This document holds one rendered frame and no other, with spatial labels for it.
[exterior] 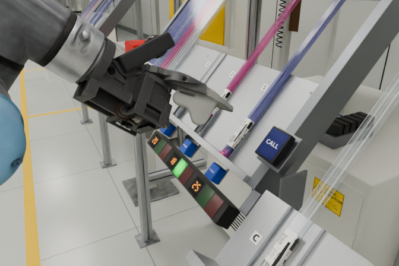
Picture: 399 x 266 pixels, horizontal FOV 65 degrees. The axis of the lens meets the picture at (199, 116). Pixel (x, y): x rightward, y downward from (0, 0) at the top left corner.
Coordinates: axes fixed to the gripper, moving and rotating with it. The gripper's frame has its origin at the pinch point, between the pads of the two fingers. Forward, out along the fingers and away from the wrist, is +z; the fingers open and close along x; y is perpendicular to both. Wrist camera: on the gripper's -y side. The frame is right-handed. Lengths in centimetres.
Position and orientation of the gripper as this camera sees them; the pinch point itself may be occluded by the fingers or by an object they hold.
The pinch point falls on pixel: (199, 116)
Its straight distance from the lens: 52.8
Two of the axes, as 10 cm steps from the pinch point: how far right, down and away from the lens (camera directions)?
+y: -1.9, 8.7, -4.6
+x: 7.1, -2.0, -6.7
